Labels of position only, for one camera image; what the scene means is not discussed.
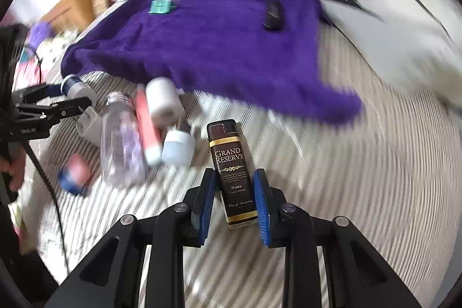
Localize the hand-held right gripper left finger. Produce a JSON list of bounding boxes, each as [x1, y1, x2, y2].
[[43, 167, 221, 308]]

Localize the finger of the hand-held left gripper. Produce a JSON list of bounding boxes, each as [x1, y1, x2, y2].
[[12, 83, 66, 104], [16, 97, 92, 130]]

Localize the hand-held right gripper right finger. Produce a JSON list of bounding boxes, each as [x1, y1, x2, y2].
[[253, 168, 423, 308]]

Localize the blue white small bottle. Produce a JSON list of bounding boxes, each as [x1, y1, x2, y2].
[[59, 73, 98, 107]]

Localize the white charger plug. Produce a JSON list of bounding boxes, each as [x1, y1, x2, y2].
[[77, 106, 105, 143]]

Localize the brown gold lighter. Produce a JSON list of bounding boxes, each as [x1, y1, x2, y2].
[[206, 120, 258, 230]]

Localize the pink blue small container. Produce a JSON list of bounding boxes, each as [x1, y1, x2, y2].
[[58, 154, 92, 196]]

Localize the light blue small jar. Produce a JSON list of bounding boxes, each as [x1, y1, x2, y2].
[[161, 129, 195, 166]]

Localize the clear plastic bottle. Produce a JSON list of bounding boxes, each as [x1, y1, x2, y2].
[[101, 92, 148, 186]]

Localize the pink tube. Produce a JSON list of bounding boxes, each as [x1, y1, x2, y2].
[[134, 83, 163, 166]]

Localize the grey shoulder bag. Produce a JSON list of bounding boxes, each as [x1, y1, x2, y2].
[[281, 0, 462, 107]]

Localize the person's left hand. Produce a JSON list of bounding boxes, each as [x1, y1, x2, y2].
[[0, 149, 27, 191]]

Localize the polka dot plush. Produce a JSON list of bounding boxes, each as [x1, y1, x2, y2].
[[36, 32, 82, 72]]

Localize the wooden furniture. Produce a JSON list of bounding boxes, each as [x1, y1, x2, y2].
[[41, 0, 98, 34]]

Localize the wicker basket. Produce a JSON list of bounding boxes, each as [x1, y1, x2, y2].
[[90, 0, 111, 18]]

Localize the purple towel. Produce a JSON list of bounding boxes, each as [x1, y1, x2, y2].
[[61, 0, 363, 124]]

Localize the black cable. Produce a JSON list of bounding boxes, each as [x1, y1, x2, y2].
[[23, 140, 71, 274]]

